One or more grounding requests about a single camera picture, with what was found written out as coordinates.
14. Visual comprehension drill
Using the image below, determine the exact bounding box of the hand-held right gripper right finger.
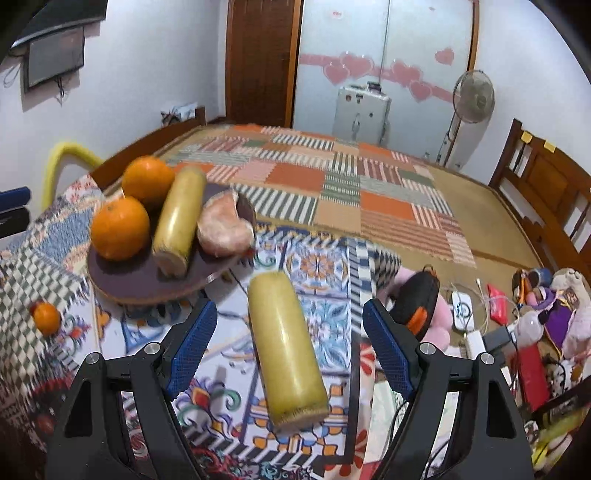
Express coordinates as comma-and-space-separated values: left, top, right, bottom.
361, 299, 536, 480

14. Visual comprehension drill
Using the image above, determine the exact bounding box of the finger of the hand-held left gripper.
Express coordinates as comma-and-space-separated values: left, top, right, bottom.
0, 187, 30, 209
0, 208, 33, 241

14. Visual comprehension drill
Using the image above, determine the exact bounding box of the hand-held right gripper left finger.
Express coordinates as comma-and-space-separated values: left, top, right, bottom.
46, 298, 219, 480

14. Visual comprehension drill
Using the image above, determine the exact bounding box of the purple plate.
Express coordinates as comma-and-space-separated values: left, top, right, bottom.
87, 182, 257, 305

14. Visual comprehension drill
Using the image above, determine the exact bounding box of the short yellow sugarcane piece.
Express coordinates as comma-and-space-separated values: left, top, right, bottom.
248, 271, 331, 428

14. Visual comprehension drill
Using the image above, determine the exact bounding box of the large orange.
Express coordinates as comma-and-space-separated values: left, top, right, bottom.
121, 156, 177, 208
90, 196, 151, 261

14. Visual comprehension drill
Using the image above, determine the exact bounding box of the plump peeled pomelo segment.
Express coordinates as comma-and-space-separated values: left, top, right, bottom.
197, 191, 256, 257

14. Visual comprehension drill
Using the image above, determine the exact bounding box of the long yellow sugarcane piece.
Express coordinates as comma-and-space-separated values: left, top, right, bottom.
151, 166, 208, 279

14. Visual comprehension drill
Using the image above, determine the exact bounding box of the black and orange tool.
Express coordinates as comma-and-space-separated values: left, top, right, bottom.
392, 270, 440, 342

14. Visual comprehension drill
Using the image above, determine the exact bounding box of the yellow foam tube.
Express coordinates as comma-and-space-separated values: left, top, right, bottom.
41, 142, 105, 210

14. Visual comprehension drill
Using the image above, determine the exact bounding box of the white charger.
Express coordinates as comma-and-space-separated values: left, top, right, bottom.
450, 291, 472, 330

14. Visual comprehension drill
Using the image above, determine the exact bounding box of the small tangerine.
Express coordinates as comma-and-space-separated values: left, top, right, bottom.
31, 302, 62, 336

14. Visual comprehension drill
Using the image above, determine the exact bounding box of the red packet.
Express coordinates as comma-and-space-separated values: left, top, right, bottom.
487, 284, 509, 324

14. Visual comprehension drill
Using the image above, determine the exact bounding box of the wooden bed footboard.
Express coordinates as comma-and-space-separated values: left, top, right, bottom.
88, 106, 207, 190

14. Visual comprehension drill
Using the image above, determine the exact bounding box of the red box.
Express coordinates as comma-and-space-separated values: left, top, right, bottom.
515, 344, 552, 411

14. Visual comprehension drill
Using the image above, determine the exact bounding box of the orange striped patchwork blanket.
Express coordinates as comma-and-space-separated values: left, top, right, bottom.
159, 122, 476, 268

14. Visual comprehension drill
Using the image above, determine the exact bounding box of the woven straw mat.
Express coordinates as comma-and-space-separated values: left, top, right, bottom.
175, 124, 546, 278

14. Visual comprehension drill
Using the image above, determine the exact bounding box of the pile of bags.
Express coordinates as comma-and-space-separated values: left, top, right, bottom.
161, 105, 197, 126

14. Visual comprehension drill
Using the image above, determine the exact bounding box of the wooden bed headboard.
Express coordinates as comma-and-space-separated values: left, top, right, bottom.
488, 117, 591, 278

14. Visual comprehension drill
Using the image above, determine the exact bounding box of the small white appliance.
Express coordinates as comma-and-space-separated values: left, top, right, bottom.
333, 84, 392, 146

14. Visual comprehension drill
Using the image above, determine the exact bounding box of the white standing fan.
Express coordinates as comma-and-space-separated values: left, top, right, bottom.
441, 69, 496, 169

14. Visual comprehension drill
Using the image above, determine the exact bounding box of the wardrobe with heart stickers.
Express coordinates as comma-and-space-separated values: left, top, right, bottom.
291, 0, 481, 158

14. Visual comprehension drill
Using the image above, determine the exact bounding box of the brown wooden door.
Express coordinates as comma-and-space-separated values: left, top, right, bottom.
225, 0, 303, 130

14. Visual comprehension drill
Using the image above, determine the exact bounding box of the small black wall monitor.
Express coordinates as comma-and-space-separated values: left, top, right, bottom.
23, 25, 86, 90

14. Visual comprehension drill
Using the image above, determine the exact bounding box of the wall-mounted black television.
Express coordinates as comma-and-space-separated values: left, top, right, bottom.
9, 0, 109, 49

